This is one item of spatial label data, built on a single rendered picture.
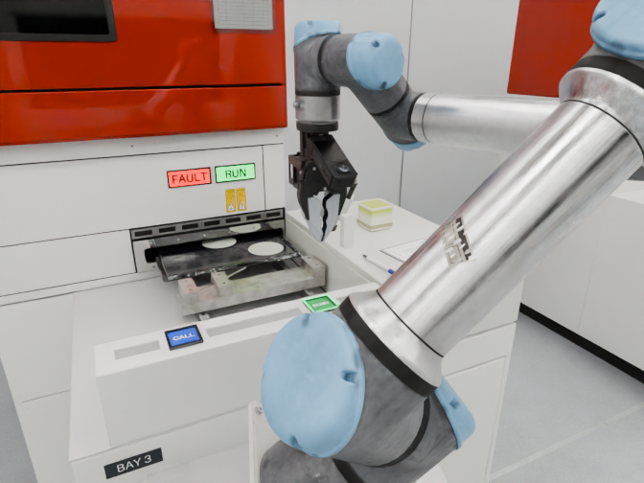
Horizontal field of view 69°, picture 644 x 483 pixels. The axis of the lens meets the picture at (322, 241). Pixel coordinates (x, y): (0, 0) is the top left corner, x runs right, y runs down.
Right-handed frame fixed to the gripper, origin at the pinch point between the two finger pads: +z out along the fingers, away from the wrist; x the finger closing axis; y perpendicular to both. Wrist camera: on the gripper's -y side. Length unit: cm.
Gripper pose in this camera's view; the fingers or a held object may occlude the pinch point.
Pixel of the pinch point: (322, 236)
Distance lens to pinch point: 84.7
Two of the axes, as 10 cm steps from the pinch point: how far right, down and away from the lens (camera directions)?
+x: -9.0, 1.6, -4.0
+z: 0.0, 9.3, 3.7
